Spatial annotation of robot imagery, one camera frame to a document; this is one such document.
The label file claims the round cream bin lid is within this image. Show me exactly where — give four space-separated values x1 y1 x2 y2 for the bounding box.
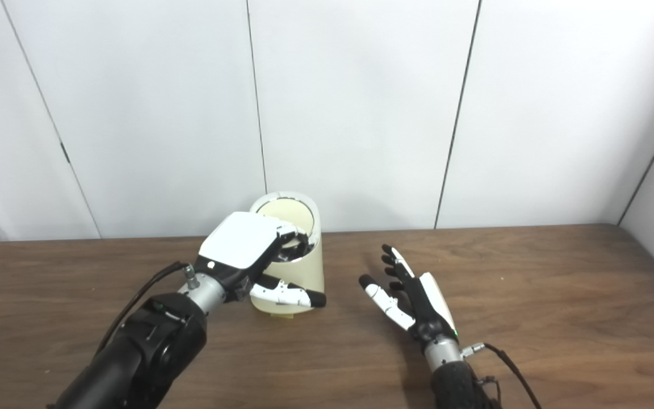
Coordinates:
256 199 313 233

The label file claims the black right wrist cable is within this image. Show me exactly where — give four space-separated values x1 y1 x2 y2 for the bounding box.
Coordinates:
462 342 542 409

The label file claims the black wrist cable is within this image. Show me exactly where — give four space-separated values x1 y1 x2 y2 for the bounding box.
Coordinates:
462 342 542 409
93 260 200 358

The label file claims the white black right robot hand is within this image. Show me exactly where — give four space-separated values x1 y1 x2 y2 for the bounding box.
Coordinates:
359 244 458 344

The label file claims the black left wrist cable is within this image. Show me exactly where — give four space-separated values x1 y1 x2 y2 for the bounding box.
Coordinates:
93 260 200 358

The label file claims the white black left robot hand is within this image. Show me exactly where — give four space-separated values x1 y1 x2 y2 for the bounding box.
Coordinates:
196 211 328 310

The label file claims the cream-colored cylindrical bin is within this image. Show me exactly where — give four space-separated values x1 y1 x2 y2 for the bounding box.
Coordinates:
248 192 326 319

